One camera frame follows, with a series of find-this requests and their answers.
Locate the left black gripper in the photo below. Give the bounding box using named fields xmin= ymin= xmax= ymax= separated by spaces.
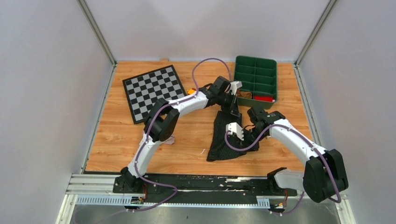
xmin=217 ymin=92 xmax=240 ymax=118

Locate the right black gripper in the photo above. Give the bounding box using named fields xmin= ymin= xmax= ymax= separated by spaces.
xmin=236 ymin=126 xmax=267 ymax=154

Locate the brown underwear white waistband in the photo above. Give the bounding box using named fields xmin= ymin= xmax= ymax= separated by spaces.
xmin=237 ymin=90 xmax=253 ymax=99

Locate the black pinstriped underwear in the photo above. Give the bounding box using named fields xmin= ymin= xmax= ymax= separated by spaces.
xmin=206 ymin=111 xmax=260 ymax=162

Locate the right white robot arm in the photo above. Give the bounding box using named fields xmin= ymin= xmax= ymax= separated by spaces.
xmin=243 ymin=105 xmax=349 ymax=203

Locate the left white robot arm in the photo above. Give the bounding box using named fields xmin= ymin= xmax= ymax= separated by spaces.
xmin=114 ymin=76 xmax=242 ymax=193

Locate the pink underwear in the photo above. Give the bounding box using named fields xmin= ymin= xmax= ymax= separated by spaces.
xmin=163 ymin=136 xmax=175 ymax=145

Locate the red item in tray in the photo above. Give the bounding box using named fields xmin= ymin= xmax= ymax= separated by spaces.
xmin=254 ymin=96 xmax=276 ymax=103

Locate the green compartment tray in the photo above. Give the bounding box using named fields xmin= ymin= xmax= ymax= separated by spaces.
xmin=234 ymin=55 xmax=278 ymax=109

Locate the yellow toy brick car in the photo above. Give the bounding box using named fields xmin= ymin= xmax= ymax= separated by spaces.
xmin=187 ymin=88 xmax=196 ymax=95

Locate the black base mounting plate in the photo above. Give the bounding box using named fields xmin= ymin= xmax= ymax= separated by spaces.
xmin=113 ymin=173 xmax=297 ymax=196

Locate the black white chessboard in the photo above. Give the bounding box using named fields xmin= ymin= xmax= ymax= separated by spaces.
xmin=122 ymin=65 xmax=187 ymax=124

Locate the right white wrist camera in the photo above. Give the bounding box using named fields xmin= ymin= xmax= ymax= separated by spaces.
xmin=226 ymin=122 xmax=244 ymax=140

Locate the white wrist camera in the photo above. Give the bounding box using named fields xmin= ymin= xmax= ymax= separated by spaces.
xmin=227 ymin=81 xmax=242 ymax=96
xmin=226 ymin=122 xmax=244 ymax=140

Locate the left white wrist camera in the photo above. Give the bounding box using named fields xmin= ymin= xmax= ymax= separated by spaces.
xmin=227 ymin=81 xmax=242 ymax=96

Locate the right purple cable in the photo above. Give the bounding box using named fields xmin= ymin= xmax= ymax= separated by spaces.
xmin=224 ymin=124 xmax=342 ymax=216

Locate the purple cable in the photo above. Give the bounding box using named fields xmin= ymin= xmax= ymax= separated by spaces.
xmin=224 ymin=124 xmax=342 ymax=216
xmin=102 ymin=57 xmax=233 ymax=217

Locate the right aluminium corner post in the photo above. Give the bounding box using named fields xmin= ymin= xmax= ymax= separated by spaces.
xmin=294 ymin=0 xmax=338 ymax=66

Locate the aluminium corner post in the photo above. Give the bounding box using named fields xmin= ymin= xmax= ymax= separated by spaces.
xmin=294 ymin=0 xmax=338 ymax=66
xmin=77 ymin=0 xmax=117 ymax=67

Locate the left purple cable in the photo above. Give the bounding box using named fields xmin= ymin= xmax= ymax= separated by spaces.
xmin=102 ymin=57 xmax=233 ymax=217

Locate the aluminium front rail frame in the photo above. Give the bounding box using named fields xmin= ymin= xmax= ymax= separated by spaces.
xmin=56 ymin=174 xmax=356 ymax=224

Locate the left aluminium corner post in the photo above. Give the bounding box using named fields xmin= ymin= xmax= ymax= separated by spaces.
xmin=77 ymin=0 xmax=117 ymax=67

